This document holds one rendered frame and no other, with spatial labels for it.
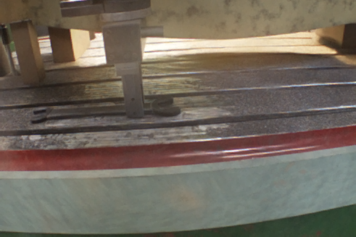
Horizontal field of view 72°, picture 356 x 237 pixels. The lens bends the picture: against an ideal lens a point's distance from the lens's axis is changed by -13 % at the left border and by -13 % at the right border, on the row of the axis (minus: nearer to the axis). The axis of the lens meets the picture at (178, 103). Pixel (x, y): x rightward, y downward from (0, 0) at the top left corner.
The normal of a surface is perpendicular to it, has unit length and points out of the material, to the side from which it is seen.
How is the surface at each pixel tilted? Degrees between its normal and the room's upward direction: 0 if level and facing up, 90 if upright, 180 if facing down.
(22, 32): 90
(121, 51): 90
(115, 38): 90
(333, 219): 90
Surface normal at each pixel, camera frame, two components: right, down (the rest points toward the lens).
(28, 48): 0.06, 0.44
